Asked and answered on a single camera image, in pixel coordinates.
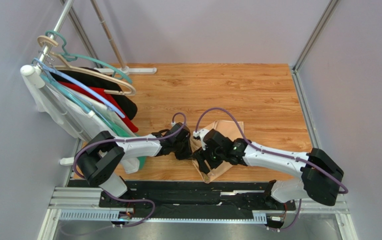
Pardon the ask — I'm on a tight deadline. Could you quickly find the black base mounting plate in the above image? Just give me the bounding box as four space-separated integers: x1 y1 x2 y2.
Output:
98 180 332 221

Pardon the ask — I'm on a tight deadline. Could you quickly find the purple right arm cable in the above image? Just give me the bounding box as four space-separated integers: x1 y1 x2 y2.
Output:
194 107 349 233

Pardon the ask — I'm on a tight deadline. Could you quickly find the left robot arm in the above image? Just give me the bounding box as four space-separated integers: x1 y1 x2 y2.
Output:
73 122 193 198

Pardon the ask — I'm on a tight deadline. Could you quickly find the white clothes rack base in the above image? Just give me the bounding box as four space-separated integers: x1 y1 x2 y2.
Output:
94 66 158 75

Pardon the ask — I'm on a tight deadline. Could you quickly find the red garment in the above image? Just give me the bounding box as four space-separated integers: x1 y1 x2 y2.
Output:
60 81 139 133

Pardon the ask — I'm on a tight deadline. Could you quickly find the metal clothes rack pole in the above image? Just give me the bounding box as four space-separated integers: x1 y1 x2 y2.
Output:
20 0 75 89

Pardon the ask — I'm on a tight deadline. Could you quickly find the teal plastic hanger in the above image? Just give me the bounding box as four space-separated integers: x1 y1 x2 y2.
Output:
44 30 133 84

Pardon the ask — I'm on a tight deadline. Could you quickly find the white slotted cable duct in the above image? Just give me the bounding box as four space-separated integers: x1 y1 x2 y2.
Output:
58 209 268 225

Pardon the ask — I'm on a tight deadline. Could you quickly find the thin metal rod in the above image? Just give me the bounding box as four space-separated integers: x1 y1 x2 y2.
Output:
90 0 128 72

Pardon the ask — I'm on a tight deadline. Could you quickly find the white garment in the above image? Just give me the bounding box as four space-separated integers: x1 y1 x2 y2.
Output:
20 64 142 175

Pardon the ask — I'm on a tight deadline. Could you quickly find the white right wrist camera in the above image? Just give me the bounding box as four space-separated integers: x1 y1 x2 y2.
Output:
192 128 209 150

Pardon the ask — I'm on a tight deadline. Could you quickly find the black garment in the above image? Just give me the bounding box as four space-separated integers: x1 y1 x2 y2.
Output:
50 69 138 120

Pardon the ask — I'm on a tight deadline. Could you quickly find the beige wooden hanger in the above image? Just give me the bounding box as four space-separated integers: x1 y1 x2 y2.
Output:
37 35 137 96

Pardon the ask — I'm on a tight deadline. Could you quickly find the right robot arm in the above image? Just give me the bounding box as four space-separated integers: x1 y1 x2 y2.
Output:
193 129 344 206

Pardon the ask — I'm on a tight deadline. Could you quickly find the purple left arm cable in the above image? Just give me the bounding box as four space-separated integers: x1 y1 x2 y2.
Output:
72 112 188 229

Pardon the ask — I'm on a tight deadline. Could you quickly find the green garment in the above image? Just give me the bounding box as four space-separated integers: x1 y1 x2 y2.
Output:
107 120 147 174

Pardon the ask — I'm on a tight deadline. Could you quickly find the beige cloth napkin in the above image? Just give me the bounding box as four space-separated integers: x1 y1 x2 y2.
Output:
191 120 242 184

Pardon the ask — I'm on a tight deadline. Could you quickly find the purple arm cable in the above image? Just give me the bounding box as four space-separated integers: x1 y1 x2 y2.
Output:
194 107 349 233
72 112 188 229

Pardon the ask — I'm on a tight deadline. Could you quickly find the aluminium frame rail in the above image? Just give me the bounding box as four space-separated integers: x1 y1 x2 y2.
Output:
38 180 358 240

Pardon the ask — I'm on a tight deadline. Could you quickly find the blue plastic hanger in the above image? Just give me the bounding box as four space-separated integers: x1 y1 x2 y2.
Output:
33 57 126 119

